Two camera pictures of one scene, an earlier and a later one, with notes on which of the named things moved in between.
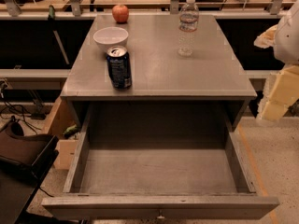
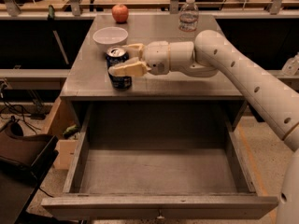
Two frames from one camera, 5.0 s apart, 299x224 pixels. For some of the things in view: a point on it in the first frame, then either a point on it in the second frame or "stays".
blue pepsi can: (119, 63) stays
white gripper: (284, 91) -> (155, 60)
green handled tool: (70, 131) stays
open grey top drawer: (159, 161) stays
